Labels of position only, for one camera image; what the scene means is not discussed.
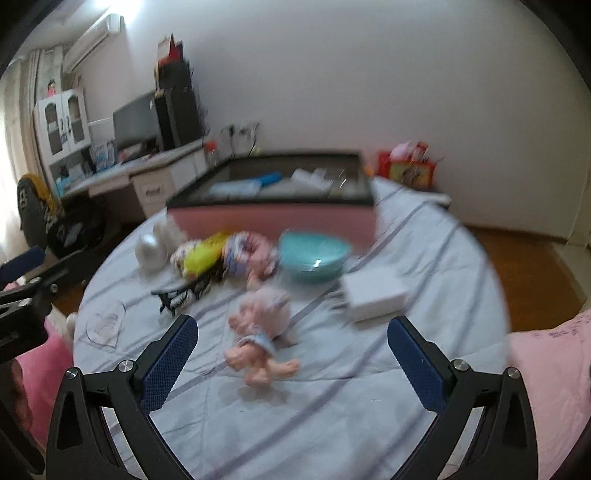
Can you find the person's left hand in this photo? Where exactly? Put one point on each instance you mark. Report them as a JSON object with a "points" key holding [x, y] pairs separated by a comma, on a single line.
{"points": [[18, 392]]}

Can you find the white air conditioner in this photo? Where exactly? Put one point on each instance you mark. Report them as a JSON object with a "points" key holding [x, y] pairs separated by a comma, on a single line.
{"points": [[90, 41]]}

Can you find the beige curtain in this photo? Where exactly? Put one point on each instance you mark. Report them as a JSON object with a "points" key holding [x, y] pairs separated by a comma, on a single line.
{"points": [[18, 138]]}

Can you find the black computer tower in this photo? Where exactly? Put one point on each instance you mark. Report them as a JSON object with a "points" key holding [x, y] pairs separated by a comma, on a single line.
{"points": [[180, 120]]}

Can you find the colourful tape roll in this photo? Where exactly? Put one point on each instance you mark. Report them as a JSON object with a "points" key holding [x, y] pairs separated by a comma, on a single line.
{"points": [[249, 254]]}

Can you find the red folder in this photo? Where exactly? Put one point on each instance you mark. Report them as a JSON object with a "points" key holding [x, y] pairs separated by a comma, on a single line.
{"points": [[178, 51]]}

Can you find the white glass-door cabinet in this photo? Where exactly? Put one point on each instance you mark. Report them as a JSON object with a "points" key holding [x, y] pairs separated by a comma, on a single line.
{"points": [[62, 104]]}

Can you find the white wall outlet strip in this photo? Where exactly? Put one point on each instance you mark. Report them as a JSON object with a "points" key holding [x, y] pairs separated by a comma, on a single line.
{"points": [[242, 128]]}

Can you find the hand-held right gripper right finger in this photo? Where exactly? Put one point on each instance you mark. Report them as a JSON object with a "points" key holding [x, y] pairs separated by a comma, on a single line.
{"points": [[415, 360]]}

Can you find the small pink doll figure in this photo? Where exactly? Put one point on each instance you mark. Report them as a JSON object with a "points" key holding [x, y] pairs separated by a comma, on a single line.
{"points": [[52, 87]]}

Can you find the red storage box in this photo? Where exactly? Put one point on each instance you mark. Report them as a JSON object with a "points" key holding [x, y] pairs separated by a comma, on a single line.
{"points": [[408, 171]]}

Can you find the pink blanket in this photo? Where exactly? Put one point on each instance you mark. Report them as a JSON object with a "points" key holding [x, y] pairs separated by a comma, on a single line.
{"points": [[554, 369]]}

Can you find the black computer monitor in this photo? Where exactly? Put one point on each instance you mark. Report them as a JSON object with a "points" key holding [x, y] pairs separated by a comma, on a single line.
{"points": [[136, 120]]}

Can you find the teal round case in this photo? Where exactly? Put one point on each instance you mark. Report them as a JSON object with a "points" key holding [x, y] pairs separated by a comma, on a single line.
{"points": [[314, 258]]}

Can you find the yellow highlighter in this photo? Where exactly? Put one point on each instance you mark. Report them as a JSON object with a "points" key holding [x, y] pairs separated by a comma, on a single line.
{"points": [[203, 258]]}

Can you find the black office chair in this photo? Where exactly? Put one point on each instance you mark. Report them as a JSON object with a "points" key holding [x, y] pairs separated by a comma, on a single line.
{"points": [[78, 233]]}

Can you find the light blue mask packet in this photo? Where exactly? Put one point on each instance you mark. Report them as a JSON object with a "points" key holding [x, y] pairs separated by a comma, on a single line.
{"points": [[235, 188]]}

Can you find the white desk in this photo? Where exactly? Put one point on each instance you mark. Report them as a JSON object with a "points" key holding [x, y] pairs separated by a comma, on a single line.
{"points": [[152, 189]]}

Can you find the pink plush toy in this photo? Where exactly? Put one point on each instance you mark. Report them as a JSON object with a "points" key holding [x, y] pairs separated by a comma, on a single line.
{"points": [[402, 150]]}

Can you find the white charger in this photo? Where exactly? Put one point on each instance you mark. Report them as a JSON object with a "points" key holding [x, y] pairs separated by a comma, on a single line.
{"points": [[376, 295]]}

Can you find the pink box with black rim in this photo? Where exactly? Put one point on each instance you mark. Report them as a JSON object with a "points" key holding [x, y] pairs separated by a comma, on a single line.
{"points": [[277, 219]]}

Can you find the black hair clip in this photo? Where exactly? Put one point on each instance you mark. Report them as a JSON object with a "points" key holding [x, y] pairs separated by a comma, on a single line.
{"points": [[178, 295]]}

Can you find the white round night light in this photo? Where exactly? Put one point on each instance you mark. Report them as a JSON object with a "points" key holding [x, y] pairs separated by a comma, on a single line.
{"points": [[150, 251]]}

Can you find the small pink doll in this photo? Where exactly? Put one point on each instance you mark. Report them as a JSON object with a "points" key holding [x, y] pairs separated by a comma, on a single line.
{"points": [[263, 307], [258, 364]]}

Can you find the white striped quilt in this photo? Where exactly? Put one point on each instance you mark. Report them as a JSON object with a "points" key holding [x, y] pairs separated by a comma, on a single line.
{"points": [[346, 369]]}

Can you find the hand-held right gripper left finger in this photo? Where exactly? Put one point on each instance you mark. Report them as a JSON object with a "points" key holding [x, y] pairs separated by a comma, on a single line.
{"points": [[171, 357]]}

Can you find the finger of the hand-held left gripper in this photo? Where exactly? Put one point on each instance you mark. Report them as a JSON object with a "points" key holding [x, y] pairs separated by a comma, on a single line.
{"points": [[44, 288], [23, 265]]}

